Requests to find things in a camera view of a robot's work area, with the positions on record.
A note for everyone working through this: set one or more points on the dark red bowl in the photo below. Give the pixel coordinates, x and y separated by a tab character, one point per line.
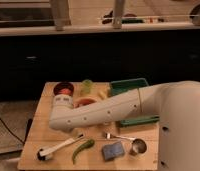
63	85

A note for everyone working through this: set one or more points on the white black dish brush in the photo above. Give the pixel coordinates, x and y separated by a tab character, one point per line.
46	153

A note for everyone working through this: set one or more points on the green plastic tray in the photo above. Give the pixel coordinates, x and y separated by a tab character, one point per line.
120	86

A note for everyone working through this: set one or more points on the green chili pepper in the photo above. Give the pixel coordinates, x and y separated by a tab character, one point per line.
88	144

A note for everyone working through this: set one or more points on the orange bowl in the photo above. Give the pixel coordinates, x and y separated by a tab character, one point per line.
84	102

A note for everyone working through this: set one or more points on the green translucent cup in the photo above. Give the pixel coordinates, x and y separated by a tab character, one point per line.
86	86

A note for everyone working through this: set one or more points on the orange fruit in bowl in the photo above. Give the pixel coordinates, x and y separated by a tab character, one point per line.
65	91

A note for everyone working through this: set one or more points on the blue sponge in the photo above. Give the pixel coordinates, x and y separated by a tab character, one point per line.
112	151

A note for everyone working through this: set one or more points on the metal measuring cup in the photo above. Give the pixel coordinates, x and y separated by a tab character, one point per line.
139	146

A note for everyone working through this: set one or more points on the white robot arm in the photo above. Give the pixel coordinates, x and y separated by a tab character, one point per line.
177	104

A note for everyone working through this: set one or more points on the yellow banana piece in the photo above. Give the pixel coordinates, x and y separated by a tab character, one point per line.
102	95

